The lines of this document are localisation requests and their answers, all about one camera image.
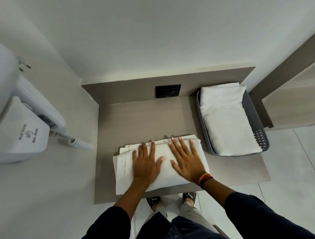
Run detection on person's left hand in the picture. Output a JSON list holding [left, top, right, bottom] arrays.
[[132, 141, 165, 185]]

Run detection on person's right hand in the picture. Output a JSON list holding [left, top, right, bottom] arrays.
[[168, 137, 207, 183]]

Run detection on person's right forearm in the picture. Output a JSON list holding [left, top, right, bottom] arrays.
[[202, 178, 315, 239]]

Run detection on person's left forearm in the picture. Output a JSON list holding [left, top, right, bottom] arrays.
[[82, 177, 151, 239]]

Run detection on black right shoe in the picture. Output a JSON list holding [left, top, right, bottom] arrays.
[[182, 191, 197, 206]]

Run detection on black shoe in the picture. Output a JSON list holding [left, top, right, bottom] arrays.
[[146, 196, 162, 212], [182, 191, 197, 206]]

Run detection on black left shoe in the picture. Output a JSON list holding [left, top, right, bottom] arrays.
[[146, 196, 162, 212]]

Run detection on thick folded white towel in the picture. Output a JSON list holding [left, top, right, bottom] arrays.
[[200, 82, 263, 157]]

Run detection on light grey trousers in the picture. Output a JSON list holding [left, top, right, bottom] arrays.
[[130, 194, 218, 239]]

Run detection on dark navy shirt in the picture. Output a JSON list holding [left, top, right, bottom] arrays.
[[136, 211, 230, 239]]

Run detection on wooden desk back panel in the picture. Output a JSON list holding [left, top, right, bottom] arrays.
[[81, 66, 256, 106]]

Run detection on grey perforated plastic basket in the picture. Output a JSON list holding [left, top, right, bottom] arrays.
[[195, 87, 270, 157]]

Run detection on wooden side shelf unit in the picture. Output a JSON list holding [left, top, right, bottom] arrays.
[[248, 33, 315, 131]]

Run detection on orange and red bead bracelet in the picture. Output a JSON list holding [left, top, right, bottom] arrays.
[[198, 173, 214, 189]]

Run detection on black wall power socket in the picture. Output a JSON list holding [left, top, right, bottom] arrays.
[[155, 84, 182, 99]]

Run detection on white coiled dryer cord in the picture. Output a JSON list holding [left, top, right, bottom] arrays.
[[49, 130, 94, 150]]

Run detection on white wall-mounted hair dryer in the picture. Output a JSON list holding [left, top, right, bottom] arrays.
[[0, 43, 67, 164]]

